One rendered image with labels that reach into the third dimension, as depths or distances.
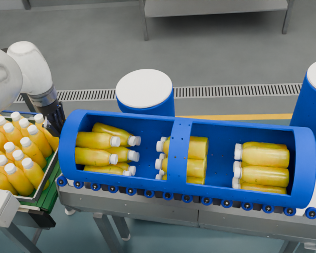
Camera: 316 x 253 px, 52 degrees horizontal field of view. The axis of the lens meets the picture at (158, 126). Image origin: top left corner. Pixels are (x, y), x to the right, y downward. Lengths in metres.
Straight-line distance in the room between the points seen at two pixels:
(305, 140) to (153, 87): 0.76
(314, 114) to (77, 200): 1.17
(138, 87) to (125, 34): 2.37
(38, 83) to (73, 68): 2.56
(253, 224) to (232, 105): 1.74
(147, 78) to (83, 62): 2.06
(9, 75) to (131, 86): 1.14
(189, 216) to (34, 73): 0.79
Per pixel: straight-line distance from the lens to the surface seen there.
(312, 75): 1.71
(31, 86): 1.07
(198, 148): 1.16
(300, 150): 1.13
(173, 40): 3.73
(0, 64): 0.51
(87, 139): 1.28
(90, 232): 2.38
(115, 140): 1.23
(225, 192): 1.14
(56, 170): 1.56
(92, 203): 1.45
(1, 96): 0.50
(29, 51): 1.03
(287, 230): 1.39
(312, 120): 1.76
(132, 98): 1.55
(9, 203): 1.34
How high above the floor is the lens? 2.09
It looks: 48 degrees down
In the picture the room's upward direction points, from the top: 8 degrees counter-clockwise
